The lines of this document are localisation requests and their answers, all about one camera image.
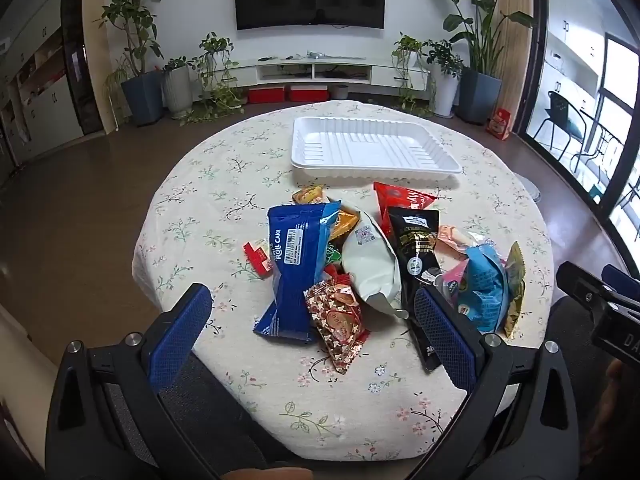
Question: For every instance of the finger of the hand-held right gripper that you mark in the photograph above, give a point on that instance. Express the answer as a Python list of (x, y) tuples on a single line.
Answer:
[(580, 282), (622, 280)]

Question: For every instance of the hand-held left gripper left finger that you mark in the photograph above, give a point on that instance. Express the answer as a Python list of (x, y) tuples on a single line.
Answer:
[(180, 335)]

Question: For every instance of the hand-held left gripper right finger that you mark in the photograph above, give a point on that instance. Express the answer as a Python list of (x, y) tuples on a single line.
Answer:
[(445, 340)]

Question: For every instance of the pink snack packet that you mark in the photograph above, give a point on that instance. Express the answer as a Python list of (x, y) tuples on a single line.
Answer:
[(452, 280)]

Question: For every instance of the light blue snack packet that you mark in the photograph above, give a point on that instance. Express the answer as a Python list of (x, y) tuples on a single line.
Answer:
[(482, 285)]

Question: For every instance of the black snack packet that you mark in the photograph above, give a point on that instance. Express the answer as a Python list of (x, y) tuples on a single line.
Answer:
[(417, 250)]

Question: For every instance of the white orange printed snack packet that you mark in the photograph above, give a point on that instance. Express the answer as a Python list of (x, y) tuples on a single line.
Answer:
[(452, 240)]

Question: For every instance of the white pouch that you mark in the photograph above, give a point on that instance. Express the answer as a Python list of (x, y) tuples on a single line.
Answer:
[(370, 265)]

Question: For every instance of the red patterned candy packet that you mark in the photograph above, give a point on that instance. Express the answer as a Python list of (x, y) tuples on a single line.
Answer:
[(337, 320)]

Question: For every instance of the small red snack packet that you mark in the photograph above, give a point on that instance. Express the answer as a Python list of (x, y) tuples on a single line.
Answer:
[(257, 256)]

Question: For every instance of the dark blue cake packet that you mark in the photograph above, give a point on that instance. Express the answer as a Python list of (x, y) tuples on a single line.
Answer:
[(295, 270)]

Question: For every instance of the orange gold snack packet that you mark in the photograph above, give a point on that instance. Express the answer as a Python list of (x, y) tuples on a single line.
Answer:
[(345, 223)]

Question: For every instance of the white plastic tray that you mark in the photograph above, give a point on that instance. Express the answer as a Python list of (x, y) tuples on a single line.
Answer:
[(370, 145)]

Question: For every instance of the dark balcony chair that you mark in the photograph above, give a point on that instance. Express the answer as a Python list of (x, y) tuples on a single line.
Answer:
[(562, 115)]

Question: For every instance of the red bag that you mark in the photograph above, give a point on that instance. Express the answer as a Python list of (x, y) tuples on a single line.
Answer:
[(500, 124)]

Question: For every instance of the large-leaf plant in blue-grey pot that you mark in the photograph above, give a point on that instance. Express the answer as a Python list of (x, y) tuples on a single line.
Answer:
[(480, 95)]

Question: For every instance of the black framed glass door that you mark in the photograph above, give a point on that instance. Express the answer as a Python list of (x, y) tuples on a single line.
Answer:
[(600, 60)]

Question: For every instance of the tan bamboo screen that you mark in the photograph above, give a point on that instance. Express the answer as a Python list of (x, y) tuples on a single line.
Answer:
[(517, 60)]

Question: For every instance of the plant in tall white pot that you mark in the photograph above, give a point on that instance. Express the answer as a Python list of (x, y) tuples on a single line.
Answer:
[(444, 90)]

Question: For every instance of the potted tree in blue-grey pot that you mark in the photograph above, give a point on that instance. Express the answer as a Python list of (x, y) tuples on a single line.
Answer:
[(142, 97)]

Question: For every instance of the plant in white ribbed pot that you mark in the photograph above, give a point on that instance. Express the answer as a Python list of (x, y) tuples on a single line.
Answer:
[(177, 90)]

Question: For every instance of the trailing pothos plant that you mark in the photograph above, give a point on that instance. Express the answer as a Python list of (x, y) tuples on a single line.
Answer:
[(215, 80)]

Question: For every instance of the white cabinet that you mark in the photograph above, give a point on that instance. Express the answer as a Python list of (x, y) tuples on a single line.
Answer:
[(45, 105)]

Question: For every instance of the small grey pot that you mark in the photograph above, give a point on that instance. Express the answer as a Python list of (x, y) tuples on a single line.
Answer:
[(340, 92)]

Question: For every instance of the trailing plant on console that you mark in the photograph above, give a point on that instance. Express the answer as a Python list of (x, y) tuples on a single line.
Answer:
[(407, 60)]

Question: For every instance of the white television console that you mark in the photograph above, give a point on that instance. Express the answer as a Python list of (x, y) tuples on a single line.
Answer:
[(350, 67)]

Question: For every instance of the small silver ornament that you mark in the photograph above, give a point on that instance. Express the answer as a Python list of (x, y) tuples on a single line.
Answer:
[(312, 53)]

